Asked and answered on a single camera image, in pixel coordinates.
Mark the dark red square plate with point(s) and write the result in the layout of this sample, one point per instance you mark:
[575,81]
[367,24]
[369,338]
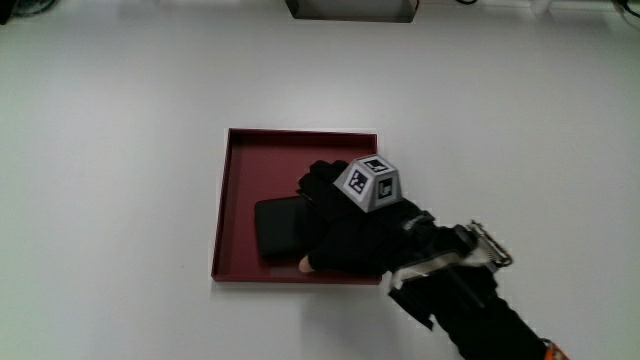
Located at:
[265,165]

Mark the person's right hand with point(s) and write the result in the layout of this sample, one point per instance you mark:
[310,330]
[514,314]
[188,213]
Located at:
[360,235]

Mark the black battery pack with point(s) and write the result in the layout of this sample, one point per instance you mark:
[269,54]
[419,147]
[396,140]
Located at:
[284,227]

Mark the person's right forearm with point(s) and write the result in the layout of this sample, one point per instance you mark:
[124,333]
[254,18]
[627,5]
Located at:
[480,310]

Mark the grey metal box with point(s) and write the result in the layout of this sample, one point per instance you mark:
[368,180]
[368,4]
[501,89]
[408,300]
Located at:
[351,10]

